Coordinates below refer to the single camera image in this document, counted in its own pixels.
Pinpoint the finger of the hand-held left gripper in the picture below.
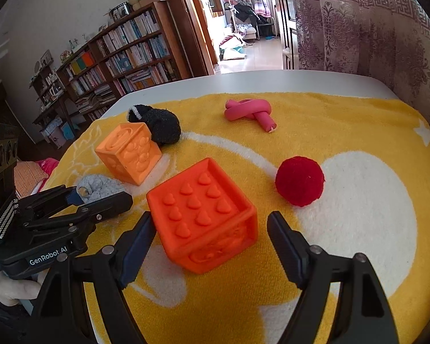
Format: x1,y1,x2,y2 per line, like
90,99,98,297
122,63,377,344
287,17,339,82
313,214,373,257
27,191,134,238
19,185,81,219

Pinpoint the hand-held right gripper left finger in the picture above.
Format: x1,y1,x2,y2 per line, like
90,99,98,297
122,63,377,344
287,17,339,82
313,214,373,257
30,211,157,344

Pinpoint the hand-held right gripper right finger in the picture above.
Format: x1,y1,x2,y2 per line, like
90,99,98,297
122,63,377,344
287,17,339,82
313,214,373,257
267,211,400,344

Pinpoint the grey sock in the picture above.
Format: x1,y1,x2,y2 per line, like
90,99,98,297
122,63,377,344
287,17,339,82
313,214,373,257
75,174,128,205

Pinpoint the dark orange embossed cube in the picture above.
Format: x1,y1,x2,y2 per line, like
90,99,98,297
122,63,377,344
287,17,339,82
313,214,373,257
146,158,259,276

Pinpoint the person's left hand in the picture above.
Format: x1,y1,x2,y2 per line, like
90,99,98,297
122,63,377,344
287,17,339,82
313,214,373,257
0,270,49,307

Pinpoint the light orange embossed cube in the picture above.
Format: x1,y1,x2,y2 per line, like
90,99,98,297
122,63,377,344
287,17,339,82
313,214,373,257
94,122,163,187

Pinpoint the red pom-pom ball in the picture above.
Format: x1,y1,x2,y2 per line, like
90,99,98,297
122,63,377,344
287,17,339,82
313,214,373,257
275,156,325,207

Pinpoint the yellow and white blanket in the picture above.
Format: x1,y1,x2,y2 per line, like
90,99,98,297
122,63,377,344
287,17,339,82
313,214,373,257
41,91,430,344

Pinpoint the black striped sock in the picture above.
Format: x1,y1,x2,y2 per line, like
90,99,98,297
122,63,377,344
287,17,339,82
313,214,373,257
128,105,181,147

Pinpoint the pink foam twist roller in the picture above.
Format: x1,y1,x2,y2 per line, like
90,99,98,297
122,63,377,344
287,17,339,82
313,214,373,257
224,98,278,133

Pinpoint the wooden bookshelf with books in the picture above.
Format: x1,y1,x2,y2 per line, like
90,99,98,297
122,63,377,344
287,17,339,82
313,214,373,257
62,9,178,120

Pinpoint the white coat rack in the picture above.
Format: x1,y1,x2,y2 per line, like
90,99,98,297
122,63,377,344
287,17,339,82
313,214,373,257
220,0,244,40

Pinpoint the pile of dark clothes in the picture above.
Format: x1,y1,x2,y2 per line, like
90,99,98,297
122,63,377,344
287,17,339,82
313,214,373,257
233,2,259,26

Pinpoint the patterned beige curtain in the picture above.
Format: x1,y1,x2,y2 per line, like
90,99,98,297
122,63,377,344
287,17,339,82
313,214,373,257
290,0,430,140

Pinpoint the photo frame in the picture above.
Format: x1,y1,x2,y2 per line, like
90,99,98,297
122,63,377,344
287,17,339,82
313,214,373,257
111,3,132,20

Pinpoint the wooden door frame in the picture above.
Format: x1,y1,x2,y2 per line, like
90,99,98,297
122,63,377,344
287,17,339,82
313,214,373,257
158,0,223,77

